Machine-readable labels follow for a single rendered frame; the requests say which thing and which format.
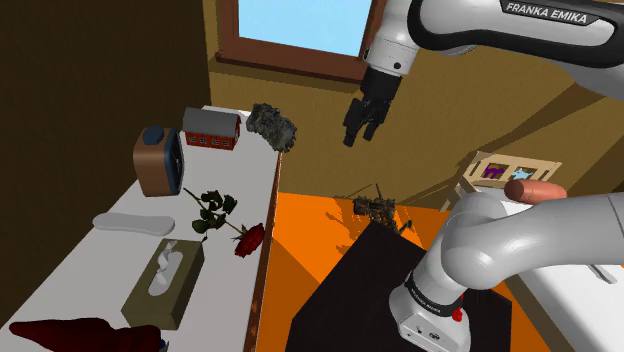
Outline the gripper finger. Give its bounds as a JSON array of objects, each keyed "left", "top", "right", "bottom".
[
  {"left": 342, "top": 98, "right": 367, "bottom": 148},
  {"left": 362, "top": 102, "right": 392, "bottom": 142}
]

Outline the orange brown sausage cylinder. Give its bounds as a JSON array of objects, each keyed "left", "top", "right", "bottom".
[{"left": 503, "top": 178, "right": 569, "bottom": 205}]

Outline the grey rough rock lump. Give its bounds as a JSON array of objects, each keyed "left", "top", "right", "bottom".
[{"left": 244, "top": 101, "right": 298, "bottom": 154}]

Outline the dark red pointed cone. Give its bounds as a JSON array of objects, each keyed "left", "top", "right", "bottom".
[{"left": 8, "top": 317, "right": 165, "bottom": 352}]

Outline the white flat oblong pad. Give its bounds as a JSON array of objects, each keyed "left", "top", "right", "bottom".
[{"left": 91, "top": 211, "right": 176, "bottom": 238}]

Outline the red toy house grey roof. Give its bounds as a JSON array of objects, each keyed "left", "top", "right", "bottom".
[{"left": 181, "top": 106, "right": 243, "bottom": 152}]

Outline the olive green tissue box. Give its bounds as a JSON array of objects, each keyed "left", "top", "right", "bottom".
[{"left": 120, "top": 237, "right": 206, "bottom": 332}]

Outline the pale wooden frame with shapes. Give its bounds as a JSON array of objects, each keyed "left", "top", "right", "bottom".
[{"left": 440, "top": 150, "right": 563, "bottom": 214}]

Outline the brown and blue alarm clock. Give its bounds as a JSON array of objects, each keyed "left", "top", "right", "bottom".
[{"left": 132, "top": 125, "right": 186, "bottom": 198}]

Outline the white top wooden table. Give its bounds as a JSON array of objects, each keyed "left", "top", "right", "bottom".
[{"left": 0, "top": 105, "right": 284, "bottom": 352}]

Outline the brown framed window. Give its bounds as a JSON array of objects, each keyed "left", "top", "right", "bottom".
[{"left": 215, "top": 0, "right": 388, "bottom": 84}]

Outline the red rose with green leaves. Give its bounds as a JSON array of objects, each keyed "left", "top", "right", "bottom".
[{"left": 182, "top": 186, "right": 267, "bottom": 259}]

